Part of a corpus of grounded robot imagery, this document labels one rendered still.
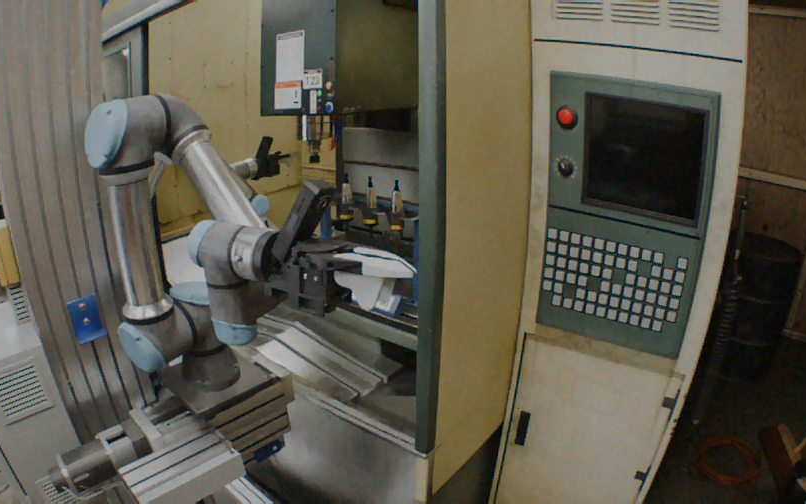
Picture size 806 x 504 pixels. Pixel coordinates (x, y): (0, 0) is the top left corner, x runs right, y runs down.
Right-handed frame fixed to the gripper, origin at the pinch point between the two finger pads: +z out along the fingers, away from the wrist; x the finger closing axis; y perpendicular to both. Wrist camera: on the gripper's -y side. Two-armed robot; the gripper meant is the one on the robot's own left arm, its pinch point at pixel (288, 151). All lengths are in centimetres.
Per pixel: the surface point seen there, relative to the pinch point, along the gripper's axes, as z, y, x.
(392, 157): 57, 13, 12
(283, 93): -4.3, -24.7, 2.5
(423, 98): -59, -26, 96
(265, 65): -2.7, -37.4, -9.5
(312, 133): 9.5, -6.0, 4.9
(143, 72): -47, -42, -35
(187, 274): -13, 65, -75
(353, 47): 3, -41, 32
